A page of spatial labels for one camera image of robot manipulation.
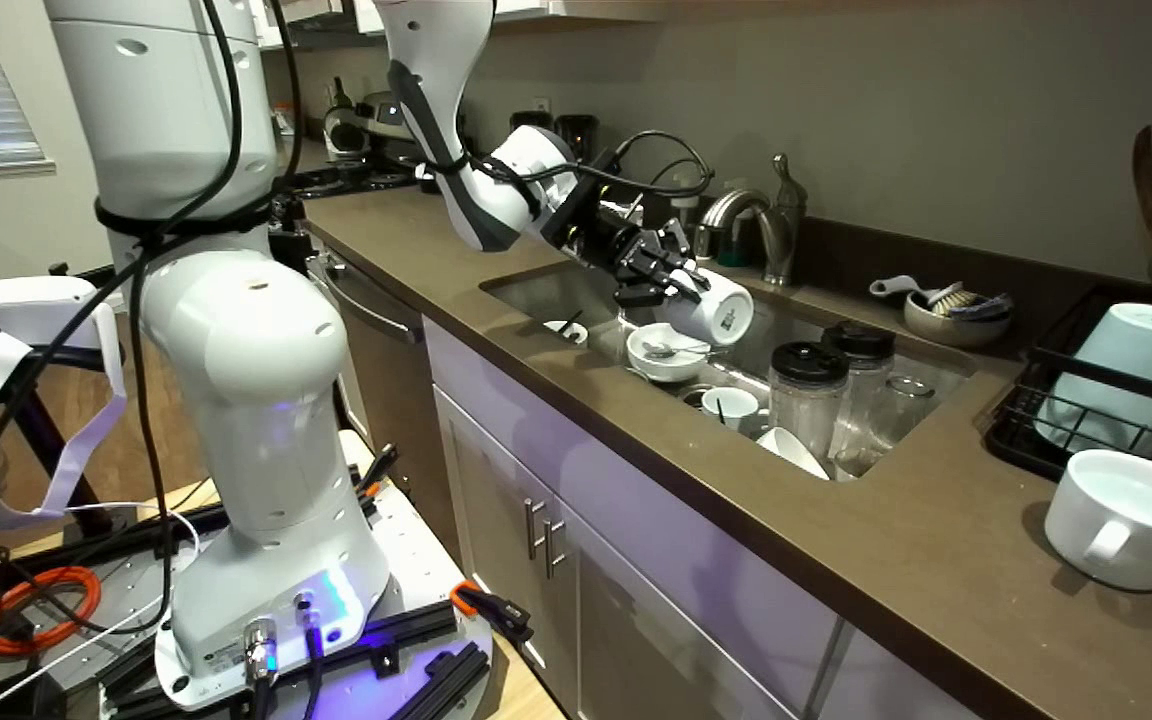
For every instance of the glossy grey base cabinet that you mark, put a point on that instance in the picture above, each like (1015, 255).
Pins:
(629, 532)

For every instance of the white bowl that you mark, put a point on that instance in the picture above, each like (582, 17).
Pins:
(665, 366)

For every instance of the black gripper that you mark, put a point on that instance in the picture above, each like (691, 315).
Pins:
(637, 244)

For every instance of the small bowl holding scrubbers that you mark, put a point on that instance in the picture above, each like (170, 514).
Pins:
(959, 327)

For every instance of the large white plate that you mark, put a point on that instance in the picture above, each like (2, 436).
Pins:
(791, 459)

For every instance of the small white dish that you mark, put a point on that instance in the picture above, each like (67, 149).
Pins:
(567, 334)

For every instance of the brown dishwasher front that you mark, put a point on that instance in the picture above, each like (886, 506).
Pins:
(397, 400)

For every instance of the white dish brush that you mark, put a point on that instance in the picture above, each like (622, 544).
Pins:
(891, 287)

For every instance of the speckled robot mounting table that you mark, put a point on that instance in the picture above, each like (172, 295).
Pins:
(410, 552)

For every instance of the metal spoon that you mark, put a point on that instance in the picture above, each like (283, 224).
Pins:
(660, 348)

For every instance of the stainless steel sink basin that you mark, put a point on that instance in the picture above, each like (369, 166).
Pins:
(743, 363)

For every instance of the brushed steel kitchen faucet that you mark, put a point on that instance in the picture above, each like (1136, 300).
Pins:
(784, 215)

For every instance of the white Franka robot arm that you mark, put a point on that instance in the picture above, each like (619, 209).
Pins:
(256, 400)

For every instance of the black stand frame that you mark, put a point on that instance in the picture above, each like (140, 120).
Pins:
(31, 414)

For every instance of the light blue cup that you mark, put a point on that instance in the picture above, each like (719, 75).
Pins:
(1136, 363)

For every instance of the white mug with chopstick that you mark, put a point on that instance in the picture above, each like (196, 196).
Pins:
(733, 414)

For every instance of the black aluminium rail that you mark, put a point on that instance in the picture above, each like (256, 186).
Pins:
(442, 683)

